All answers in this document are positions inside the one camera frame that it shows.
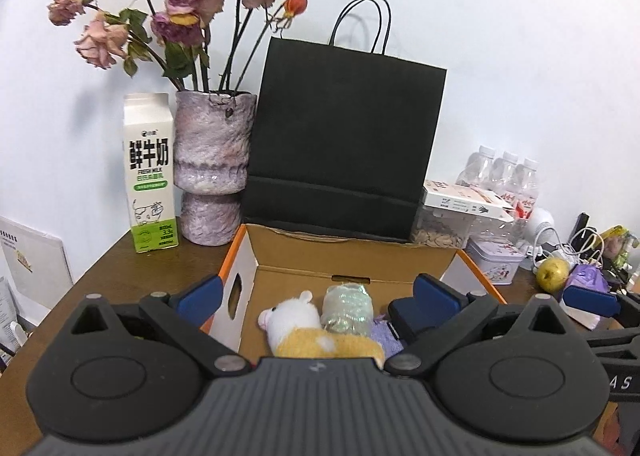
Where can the purple plastic bag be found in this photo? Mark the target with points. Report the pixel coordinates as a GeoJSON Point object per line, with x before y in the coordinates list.
{"type": "Point", "coordinates": [590, 278]}

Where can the mottled purple ceramic vase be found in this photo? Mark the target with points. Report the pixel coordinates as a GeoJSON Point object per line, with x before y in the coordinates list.
{"type": "Point", "coordinates": [215, 146]}

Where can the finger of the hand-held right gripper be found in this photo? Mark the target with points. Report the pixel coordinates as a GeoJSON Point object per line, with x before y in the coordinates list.
{"type": "Point", "coordinates": [592, 300]}
{"type": "Point", "coordinates": [620, 342]}

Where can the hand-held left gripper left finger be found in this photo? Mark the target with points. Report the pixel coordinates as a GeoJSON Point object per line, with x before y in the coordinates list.
{"type": "Point", "coordinates": [200, 299]}

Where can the yellow-green apple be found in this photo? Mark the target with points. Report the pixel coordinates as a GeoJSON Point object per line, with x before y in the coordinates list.
{"type": "Point", "coordinates": [552, 275]}

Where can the white green milk carton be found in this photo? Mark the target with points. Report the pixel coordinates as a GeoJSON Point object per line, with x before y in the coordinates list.
{"type": "Point", "coordinates": [150, 176]}

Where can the flat white carton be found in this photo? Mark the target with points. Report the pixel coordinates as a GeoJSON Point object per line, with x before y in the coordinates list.
{"type": "Point", "coordinates": [465, 201]}

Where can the red cardboard box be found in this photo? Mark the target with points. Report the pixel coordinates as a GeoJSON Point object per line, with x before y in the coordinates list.
{"type": "Point", "coordinates": [310, 256]}

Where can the iridescent package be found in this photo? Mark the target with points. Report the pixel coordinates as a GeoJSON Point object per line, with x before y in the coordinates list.
{"type": "Point", "coordinates": [345, 308]}

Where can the black charger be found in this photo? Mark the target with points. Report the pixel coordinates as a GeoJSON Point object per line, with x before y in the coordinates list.
{"type": "Point", "coordinates": [582, 226]}

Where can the white yellow plush toy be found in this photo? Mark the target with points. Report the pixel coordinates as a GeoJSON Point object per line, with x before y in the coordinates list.
{"type": "Point", "coordinates": [300, 321]}

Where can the white printed packet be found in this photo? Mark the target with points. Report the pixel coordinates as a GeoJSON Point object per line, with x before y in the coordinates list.
{"type": "Point", "coordinates": [7, 306]}

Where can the colourful snack packet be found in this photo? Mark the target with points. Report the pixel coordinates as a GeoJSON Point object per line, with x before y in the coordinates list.
{"type": "Point", "coordinates": [617, 241]}

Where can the small white fan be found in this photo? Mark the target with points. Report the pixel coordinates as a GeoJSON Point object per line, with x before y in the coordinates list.
{"type": "Point", "coordinates": [542, 226]}

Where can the clear plastic container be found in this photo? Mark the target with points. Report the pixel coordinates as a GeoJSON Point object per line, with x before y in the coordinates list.
{"type": "Point", "coordinates": [440, 231]}

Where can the dark blue zip case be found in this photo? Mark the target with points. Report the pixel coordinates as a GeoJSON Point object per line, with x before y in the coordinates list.
{"type": "Point", "coordinates": [400, 316]}

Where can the small printed tin box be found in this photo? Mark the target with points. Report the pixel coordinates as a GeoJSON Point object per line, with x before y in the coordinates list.
{"type": "Point", "coordinates": [495, 261]}

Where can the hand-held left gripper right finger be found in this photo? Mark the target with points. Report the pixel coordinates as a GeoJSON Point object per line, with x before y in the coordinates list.
{"type": "Point", "coordinates": [440, 299]}

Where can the black paper bag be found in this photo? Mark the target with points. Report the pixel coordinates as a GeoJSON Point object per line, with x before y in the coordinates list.
{"type": "Point", "coordinates": [345, 136]}

